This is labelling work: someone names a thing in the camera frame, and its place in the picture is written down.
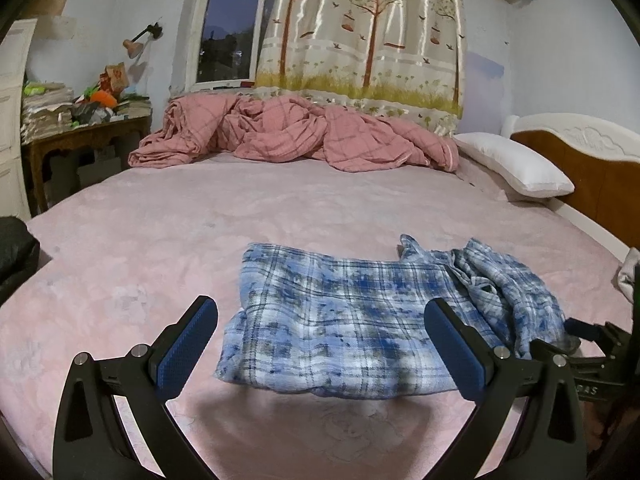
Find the bed with pink sheet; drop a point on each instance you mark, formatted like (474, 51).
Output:
(150, 220)

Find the wooden side table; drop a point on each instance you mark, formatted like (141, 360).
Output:
(85, 132)

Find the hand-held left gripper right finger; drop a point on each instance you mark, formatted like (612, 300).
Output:
(452, 350)

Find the folded white garment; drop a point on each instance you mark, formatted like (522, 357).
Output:
(625, 280)

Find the orange plastic item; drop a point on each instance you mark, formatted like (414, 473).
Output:
(105, 97)

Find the blue plaid shirt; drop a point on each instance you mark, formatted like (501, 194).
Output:
(350, 320)

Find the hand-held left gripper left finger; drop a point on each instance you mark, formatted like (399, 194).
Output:
(187, 345)

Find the white framed window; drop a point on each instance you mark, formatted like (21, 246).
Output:
(230, 30)

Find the pink checked quilt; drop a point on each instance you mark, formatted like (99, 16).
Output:
(300, 130)

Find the tree print curtain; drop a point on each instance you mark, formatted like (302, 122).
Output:
(360, 35)

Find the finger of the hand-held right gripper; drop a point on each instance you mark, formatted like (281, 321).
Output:
(542, 347)
(582, 328)

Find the pink wall lamp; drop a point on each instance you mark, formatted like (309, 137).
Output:
(132, 48)

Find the stack of old papers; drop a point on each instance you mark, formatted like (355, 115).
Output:
(45, 110)

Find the wooden bed headboard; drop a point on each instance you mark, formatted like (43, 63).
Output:
(590, 180)

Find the stack of books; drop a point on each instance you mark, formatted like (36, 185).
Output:
(135, 109)

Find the white drawer cabinet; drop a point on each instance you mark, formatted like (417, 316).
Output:
(10, 135)

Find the cardboard wall patch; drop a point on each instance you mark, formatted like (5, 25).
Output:
(50, 2)

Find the white pillow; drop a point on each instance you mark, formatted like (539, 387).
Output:
(515, 165)

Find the brown paper bag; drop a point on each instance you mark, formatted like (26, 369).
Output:
(112, 77)

